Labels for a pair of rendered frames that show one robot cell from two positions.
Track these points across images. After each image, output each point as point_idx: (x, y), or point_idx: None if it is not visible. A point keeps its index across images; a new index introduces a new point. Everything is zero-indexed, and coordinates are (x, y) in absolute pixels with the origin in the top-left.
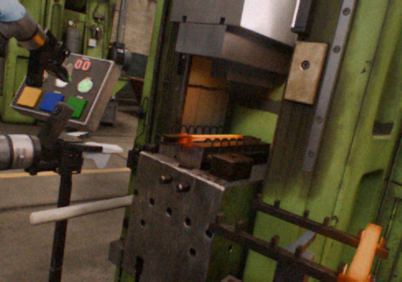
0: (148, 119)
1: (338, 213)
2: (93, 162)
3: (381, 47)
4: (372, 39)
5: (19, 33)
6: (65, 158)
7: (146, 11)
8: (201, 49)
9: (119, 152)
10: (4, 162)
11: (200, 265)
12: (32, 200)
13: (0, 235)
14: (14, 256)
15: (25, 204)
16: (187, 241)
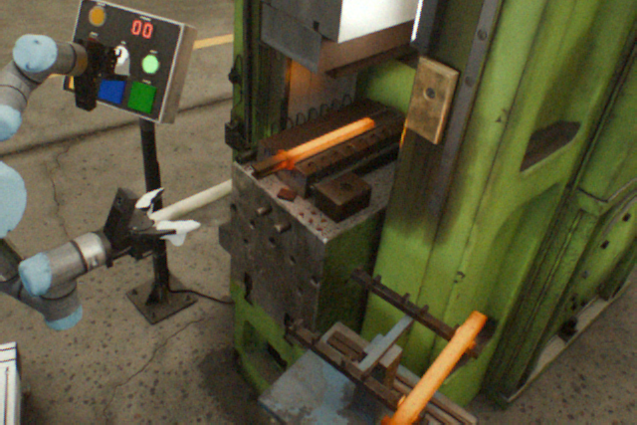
0: (245, 90)
1: (465, 269)
2: (194, 23)
3: (521, 98)
4: (511, 84)
5: (56, 73)
6: (138, 246)
7: None
8: (294, 53)
9: (196, 228)
10: (80, 273)
11: (309, 306)
12: (115, 115)
13: (85, 181)
14: (108, 213)
15: (107, 124)
16: (294, 278)
